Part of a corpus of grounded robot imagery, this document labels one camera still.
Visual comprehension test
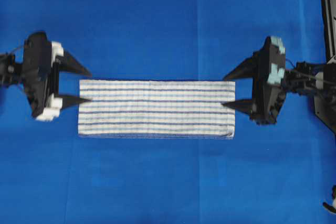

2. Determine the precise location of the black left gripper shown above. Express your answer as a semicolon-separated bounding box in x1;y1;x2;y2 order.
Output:
21;31;92;122

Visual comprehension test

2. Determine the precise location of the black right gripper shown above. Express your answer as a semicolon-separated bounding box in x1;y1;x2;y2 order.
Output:
222;36;286;125

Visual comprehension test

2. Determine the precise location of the white blue-striped towel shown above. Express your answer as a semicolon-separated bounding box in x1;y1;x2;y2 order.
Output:
78;80;235;138

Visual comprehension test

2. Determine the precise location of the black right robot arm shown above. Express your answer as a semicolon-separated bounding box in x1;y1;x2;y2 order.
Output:
222;36;335;125

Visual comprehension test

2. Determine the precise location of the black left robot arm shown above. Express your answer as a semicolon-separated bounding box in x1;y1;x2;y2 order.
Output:
1;31;91;122

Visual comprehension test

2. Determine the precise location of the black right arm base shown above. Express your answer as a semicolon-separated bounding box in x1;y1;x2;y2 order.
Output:
314;63;335;134

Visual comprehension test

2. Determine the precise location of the blue table cloth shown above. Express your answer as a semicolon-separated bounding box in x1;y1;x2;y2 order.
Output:
1;0;335;223

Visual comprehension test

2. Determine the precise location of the black white clamp at edge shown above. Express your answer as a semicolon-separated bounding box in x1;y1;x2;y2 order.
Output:
322;185;336;213

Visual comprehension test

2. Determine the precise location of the black aluminium frame rail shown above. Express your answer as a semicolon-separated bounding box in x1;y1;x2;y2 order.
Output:
321;0;335;62

